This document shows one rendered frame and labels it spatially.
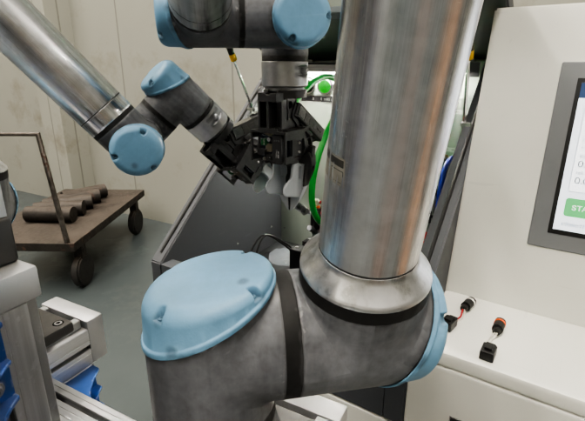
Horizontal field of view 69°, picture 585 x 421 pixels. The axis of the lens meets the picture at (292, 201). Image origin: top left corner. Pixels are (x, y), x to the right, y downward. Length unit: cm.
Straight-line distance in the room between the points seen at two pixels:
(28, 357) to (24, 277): 8
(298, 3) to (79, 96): 32
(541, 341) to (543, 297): 11
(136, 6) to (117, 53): 47
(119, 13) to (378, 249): 406
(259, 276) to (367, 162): 14
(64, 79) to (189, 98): 22
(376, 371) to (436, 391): 46
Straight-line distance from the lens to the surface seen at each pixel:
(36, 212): 352
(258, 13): 59
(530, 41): 100
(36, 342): 55
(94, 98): 67
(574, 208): 95
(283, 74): 69
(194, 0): 49
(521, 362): 83
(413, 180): 30
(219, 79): 357
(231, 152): 85
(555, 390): 80
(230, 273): 38
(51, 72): 68
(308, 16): 58
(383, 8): 27
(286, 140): 68
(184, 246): 121
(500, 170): 96
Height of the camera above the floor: 144
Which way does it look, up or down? 18 degrees down
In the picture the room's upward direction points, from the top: straight up
